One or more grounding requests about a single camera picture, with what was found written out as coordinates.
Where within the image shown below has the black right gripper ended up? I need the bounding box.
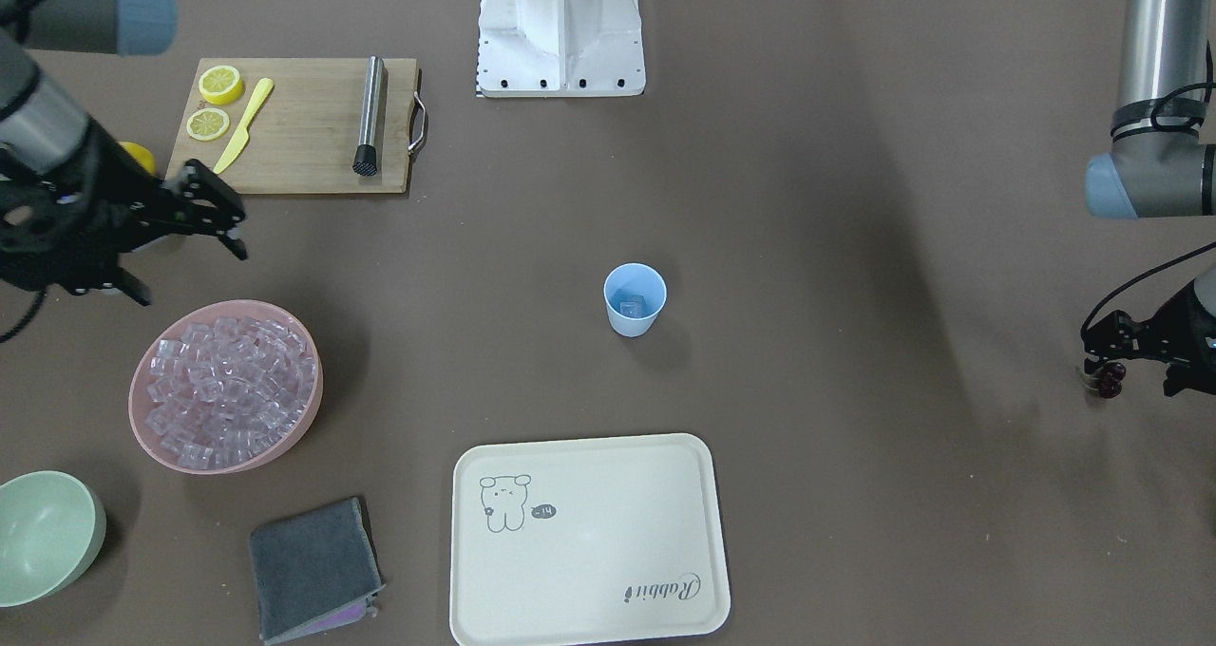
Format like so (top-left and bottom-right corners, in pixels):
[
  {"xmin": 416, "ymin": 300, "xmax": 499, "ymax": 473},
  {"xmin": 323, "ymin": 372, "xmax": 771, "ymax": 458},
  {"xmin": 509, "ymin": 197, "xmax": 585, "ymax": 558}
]
[{"xmin": 2, "ymin": 123, "xmax": 249, "ymax": 307}]

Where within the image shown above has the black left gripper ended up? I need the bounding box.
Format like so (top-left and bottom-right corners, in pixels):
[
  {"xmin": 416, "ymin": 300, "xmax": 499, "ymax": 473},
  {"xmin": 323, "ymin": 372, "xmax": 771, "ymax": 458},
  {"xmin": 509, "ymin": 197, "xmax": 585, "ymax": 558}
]
[{"xmin": 1081, "ymin": 276, "xmax": 1215, "ymax": 397}]

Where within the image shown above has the clear ice cube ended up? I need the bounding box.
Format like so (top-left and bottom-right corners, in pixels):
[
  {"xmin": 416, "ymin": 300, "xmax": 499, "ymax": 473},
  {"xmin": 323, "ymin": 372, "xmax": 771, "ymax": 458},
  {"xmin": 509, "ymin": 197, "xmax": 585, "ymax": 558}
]
[{"xmin": 617, "ymin": 293, "xmax": 648, "ymax": 318}]

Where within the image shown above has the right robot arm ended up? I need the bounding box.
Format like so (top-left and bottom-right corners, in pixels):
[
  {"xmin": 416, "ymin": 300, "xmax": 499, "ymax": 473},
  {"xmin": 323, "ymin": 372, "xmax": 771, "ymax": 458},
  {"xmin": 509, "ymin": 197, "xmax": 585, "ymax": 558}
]
[{"xmin": 1, "ymin": 0, "xmax": 248, "ymax": 304}]

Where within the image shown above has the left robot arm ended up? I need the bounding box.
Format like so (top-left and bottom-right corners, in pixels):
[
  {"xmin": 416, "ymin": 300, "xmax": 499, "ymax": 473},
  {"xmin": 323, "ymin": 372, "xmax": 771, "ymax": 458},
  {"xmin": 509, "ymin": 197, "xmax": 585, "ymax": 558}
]
[{"xmin": 1080, "ymin": 0, "xmax": 1215, "ymax": 399}]

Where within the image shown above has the pink bowl of ice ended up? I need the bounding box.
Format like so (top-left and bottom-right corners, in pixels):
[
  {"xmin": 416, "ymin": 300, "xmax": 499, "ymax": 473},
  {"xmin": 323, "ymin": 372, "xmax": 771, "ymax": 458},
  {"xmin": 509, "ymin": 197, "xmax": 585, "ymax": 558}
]
[{"xmin": 126, "ymin": 299, "xmax": 323, "ymax": 476}]

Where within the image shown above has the light blue plastic cup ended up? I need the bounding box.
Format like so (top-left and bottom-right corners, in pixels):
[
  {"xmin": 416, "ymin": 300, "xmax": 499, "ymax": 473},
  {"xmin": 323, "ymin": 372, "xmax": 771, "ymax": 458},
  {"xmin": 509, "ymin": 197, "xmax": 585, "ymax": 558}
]
[{"xmin": 603, "ymin": 262, "xmax": 668, "ymax": 338}]

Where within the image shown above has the dark red cherry pair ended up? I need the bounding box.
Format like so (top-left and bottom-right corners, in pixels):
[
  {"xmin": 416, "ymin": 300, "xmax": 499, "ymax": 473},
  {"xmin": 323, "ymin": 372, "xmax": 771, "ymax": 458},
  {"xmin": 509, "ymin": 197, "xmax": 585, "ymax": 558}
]
[{"xmin": 1077, "ymin": 360, "xmax": 1128, "ymax": 400}]

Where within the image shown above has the yellow lemon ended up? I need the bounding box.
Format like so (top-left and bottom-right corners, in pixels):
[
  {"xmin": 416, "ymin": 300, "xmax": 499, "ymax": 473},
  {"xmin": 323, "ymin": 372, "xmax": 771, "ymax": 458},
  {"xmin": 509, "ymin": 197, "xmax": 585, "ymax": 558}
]
[{"xmin": 119, "ymin": 141, "xmax": 158, "ymax": 176}]

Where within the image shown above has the wooden cutting board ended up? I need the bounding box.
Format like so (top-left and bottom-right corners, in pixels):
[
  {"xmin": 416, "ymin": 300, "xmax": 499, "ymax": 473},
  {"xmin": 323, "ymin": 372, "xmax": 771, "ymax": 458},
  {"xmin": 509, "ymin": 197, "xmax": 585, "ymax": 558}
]
[{"xmin": 196, "ymin": 57, "xmax": 424, "ymax": 195}]

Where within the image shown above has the lemon half slice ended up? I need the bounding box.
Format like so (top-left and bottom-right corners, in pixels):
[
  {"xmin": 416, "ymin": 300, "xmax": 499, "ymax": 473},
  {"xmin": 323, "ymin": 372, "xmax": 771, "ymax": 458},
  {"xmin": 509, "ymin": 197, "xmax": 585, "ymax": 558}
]
[{"xmin": 197, "ymin": 64, "xmax": 246, "ymax": 106}]

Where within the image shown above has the yellow plastic knife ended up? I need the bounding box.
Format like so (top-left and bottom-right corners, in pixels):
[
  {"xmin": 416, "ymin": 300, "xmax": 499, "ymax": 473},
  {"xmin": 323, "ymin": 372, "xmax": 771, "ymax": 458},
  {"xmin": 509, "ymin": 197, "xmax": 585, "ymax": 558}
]
[{"xmin": 212, "ymin": 78, "xmax": 276, "ymax": 175}]

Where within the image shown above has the steel muddler black tip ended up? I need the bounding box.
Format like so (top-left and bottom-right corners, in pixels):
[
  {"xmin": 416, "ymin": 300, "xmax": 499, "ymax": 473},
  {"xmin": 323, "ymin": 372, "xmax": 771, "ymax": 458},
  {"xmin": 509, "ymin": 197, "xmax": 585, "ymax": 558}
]
[{"xmin": 351, "ymin": 56, "xmax": 388, "ymax": 178}]

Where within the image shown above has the mint green bowl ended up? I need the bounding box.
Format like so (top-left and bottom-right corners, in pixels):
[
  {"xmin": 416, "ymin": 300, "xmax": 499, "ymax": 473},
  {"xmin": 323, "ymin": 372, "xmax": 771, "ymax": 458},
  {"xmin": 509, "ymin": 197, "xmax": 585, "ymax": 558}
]
[{"xmin": 1, "ymin": 471, "xmax": 107, "ymax": 608}]

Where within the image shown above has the grey folded cloth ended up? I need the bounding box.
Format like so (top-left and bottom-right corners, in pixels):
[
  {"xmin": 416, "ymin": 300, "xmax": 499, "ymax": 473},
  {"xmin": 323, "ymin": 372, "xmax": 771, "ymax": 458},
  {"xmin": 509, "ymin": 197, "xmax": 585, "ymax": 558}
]
[{"xmin": 248, "ymin": 496, "xmax": 384, "ymax": 645}]

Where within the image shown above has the cream rabbit serving tray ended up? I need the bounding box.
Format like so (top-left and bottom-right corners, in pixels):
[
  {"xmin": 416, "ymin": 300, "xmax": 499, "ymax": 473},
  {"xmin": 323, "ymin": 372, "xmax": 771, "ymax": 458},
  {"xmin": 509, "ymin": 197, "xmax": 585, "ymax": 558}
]
[{"xmin": 450, "ymin": 433, "xmax": 732, "ymax": 645}]

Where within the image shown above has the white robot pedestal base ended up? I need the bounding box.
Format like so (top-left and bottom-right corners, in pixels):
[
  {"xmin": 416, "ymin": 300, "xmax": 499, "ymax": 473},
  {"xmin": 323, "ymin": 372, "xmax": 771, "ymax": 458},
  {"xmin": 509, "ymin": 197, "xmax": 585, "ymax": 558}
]
[{"xmin": 475, "ymin": 0, "xmax": 647, "ymax": 99}]

